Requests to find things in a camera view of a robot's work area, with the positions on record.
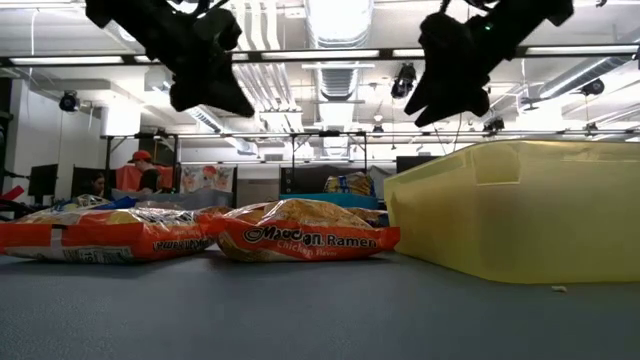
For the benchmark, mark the white noodle crumb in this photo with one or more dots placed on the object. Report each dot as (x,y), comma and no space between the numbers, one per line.
(559,288)

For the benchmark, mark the small pendant lamp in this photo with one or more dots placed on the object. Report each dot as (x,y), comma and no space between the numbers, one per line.
(378,128)

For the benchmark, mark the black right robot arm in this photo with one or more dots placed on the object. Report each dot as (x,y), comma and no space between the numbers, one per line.
(530,20)

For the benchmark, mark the black monitor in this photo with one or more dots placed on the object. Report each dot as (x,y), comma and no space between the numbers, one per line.
(42,180)
(415,164)
(77,175)

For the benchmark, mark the black background station frame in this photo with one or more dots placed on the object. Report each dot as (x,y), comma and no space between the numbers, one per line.
(280,134)

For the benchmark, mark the orange panel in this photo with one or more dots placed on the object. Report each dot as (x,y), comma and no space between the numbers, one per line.
(167,175)

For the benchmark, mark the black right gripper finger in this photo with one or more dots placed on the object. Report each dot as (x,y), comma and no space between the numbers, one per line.
(430,97)
(442,114)

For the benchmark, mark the orange chicken ramen pack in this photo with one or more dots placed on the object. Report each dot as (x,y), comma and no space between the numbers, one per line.
(216,209)
(300,240)
(100,235)

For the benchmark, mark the cartoon poster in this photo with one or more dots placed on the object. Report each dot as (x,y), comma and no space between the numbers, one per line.
(207,179)

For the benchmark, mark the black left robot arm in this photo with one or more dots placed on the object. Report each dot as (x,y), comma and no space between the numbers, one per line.
(125,15)

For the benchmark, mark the yellow plastic bin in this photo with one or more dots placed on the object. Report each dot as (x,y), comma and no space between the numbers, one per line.
(525,215)

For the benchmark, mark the silver ventilation duct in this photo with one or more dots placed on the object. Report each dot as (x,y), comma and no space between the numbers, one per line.
(340,30)

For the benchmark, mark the white wall box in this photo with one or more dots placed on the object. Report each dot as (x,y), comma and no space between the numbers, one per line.
(120,120)

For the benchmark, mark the dark board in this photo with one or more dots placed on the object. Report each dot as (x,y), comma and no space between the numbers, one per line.
(305,180)

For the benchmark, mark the person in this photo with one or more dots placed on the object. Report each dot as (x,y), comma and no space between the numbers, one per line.
(147,175)
(95,186)

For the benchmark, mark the red object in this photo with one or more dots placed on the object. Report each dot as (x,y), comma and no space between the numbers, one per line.
(12,192)

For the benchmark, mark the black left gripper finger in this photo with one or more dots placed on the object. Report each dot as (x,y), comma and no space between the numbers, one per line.
(232,92)
(192,95)

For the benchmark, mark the blue plastic bin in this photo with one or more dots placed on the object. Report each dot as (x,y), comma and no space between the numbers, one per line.
(325,201)

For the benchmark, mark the black ceiling spotlight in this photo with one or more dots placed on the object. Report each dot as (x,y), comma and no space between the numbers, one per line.
(69,101)
(593,86)
(400,82)

